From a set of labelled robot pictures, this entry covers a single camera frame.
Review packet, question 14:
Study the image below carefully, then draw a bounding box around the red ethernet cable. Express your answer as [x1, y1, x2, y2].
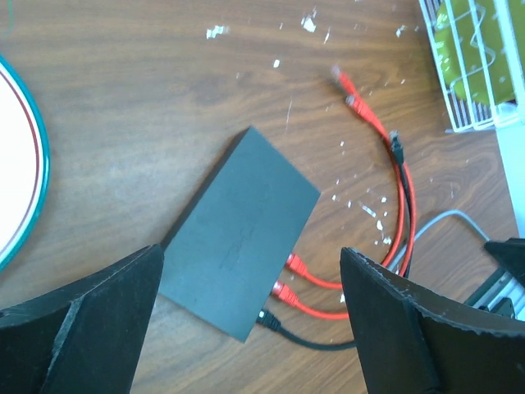
[272, 65, 418, 321]
[285, 94, 407, 291]

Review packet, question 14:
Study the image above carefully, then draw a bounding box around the white round patterned plate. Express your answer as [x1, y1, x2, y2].
[1, 57, 50, 269]

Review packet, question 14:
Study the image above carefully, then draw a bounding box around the black network switch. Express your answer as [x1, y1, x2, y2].
[159, 126, 320, 341]

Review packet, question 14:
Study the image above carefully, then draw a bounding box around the black cable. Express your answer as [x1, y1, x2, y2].
[256, 130, 413, 352]

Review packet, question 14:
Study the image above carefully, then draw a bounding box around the aluminium frame rail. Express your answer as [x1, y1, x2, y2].
[464, 268, 524, 321]

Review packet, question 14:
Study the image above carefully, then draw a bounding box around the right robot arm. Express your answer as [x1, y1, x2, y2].
[484, 238, 525, 287]

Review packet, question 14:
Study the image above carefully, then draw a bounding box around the white wire dish rack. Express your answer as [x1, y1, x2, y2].
[418, 0, 525, 135]

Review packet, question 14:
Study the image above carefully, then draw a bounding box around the yellow-green plate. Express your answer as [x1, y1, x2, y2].
[434, 1, 515, 105]

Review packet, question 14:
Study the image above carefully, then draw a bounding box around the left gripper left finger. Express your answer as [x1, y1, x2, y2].
[1, 245, 163, 393]

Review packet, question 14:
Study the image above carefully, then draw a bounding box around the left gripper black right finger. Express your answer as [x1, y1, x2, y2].
[340, 248, 524, 393]

